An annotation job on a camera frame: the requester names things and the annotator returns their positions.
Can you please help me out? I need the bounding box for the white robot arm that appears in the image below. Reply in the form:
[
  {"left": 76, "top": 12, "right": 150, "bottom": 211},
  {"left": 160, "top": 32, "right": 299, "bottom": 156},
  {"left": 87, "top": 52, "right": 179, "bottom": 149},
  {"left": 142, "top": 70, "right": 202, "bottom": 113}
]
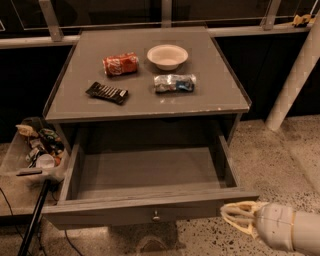
[{"left": 220, "top": 12, "right": 320, "bottom": 256}]

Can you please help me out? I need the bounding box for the black striped snack bar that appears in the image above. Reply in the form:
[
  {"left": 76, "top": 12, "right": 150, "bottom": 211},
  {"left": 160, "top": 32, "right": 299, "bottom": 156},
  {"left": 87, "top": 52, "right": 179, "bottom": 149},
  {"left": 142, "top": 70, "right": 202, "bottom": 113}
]
[{"left": 86, "top": 82, "right": 129, "bottom": 105}]

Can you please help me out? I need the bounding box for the grey top drawer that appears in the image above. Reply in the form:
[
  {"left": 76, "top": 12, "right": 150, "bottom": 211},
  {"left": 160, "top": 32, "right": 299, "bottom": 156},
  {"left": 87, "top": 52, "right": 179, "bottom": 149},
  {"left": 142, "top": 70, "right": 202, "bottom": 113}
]
[{"left": 43, "top": 128, "right": 258, "bottom": 229}]

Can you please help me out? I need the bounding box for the silver blue snack bag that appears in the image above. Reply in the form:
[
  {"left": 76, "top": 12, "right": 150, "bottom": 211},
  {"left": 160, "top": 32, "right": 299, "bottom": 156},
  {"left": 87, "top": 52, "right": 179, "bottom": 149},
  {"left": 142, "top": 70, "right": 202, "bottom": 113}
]
[{"left": 154, "top": 74, "right": 197, "bottom": 93}]

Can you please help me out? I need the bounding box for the metal railing frame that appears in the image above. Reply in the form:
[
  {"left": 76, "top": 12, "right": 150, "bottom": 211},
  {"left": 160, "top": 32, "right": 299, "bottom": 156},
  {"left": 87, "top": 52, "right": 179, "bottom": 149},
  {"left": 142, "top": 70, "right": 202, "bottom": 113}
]
[{"left": 0, "top": 0, "right": 320, "bottom": 48}]

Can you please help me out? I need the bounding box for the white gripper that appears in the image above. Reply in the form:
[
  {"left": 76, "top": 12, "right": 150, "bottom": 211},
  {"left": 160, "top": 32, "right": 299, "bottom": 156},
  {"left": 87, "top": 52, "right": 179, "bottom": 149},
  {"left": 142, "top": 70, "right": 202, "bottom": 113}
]
[{"left": 221, "top": 201, "right": 296, "bottom": 252}]

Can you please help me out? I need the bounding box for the black pole stand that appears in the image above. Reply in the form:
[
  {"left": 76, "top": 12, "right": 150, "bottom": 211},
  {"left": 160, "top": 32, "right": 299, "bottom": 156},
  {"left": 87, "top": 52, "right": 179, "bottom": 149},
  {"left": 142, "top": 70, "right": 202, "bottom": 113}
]
[{"left": 17, "top": 180, "right": 51, "bottom": 256}]

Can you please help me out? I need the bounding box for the grey drawer cabinet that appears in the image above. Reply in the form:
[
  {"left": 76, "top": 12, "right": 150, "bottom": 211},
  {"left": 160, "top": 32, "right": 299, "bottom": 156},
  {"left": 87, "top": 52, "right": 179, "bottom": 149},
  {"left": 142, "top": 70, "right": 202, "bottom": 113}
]
[{"left": 42, "top": 26, "right": 252, "bottom": 234}]

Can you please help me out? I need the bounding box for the yellow clamp on railing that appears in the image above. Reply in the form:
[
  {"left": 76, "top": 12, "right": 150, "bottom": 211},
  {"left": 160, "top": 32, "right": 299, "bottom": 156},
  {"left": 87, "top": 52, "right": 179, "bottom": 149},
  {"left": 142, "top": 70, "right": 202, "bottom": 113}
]
[{"left": 292, "top": 14, "right": 315, "bottom": 27}]

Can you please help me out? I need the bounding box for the white paper bowl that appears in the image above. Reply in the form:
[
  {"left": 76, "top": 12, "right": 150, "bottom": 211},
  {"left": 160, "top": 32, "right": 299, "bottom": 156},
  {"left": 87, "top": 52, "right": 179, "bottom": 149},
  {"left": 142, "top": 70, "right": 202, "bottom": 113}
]
[{"left": 147, "top": 44, "right": 188, "bottom": 71}]

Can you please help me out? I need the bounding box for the orange soda can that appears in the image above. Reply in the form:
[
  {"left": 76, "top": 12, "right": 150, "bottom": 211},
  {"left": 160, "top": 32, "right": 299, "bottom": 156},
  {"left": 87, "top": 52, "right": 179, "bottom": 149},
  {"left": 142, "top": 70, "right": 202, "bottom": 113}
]
[{"left": 102, "top": 52, "right": 139, "bottom": 76}]

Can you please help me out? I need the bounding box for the black floor cable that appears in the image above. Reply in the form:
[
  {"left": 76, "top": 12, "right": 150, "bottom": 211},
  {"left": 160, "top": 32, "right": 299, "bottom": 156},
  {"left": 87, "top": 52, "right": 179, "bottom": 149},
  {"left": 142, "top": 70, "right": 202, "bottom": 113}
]
[{"left": 36, "top": 229, "right": 86, "bottom": 256}]

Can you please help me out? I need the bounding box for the white cup in bin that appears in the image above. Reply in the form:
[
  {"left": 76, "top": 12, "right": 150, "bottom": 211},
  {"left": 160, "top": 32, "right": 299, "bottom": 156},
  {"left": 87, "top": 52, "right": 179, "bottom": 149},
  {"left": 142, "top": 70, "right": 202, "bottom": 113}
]
[{"left": 36, "top": 154, "right": 55, "bottom": 169}]

